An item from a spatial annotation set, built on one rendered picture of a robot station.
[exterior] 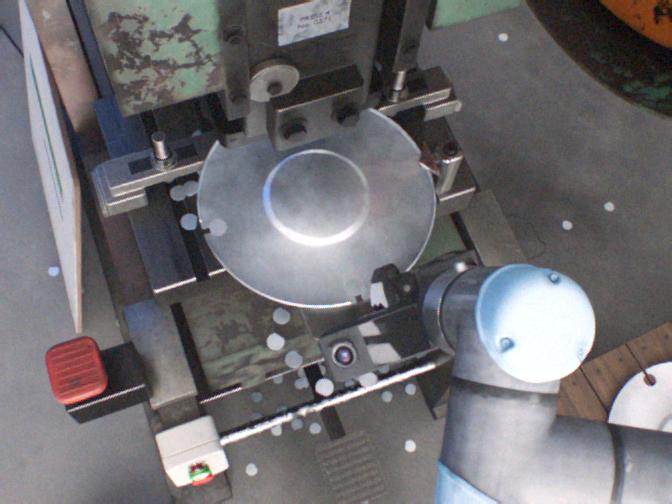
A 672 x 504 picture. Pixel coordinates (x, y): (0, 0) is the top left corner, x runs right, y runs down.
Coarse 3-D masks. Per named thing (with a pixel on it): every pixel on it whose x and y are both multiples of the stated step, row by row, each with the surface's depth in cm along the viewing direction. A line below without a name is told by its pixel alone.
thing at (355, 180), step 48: (336, 144) 106; (384, 144) 106; (240, 192) 102; (288, 192) 102; (336, 192) 103; (384, 192) 104; (432, 192) 104; (240, 240) 100; (288, 240) 100; (336, 240) 100; (384, 240) 101; (288, 288) 98; (336, 288) 98
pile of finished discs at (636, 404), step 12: (648, 372) 142; (660, 372) 142; (636, 384) 141; (660, 384) 141; (624, 396) 140; (636, 396) 140; (648, 396) 140; (660, 396) 140; (612, 408) 138; (624, 408) 139; (636, 408) 139; (648, 408) 139; (660, 408) 139; (612, 420) 138; (624, 420) 138; (636, 420) 138; (648, 420) 138; (660, 420) 138
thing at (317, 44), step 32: (256, 0) 73; (288, 0) 75; (320, 0) 76; (352, 0) 78; (384, 0) 81; (256, 32) 77; (288, 32) 79; (320, 32) 81; (352, 32) 83; (256, 64) 82; (288, 64) 82; (320, 64) 86; (352, 64) 88; (256, 96) 84; (288, 96) 86; (320, 96) 86; (352, 96) 87; (256, 128) 92; (288, 128) 88; (320, 128) 91; (352, 128) 94
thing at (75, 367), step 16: (48, 352) 95; (64, 352) 95; (80, 352) 96; (96, 352) 96; (48, 368) 95; (64, 368) 95; (80, 368) 95; (96, 368) 95; (64, 384) 94; (80, 384) 94; (96, 384) 94; (64, 400) 93
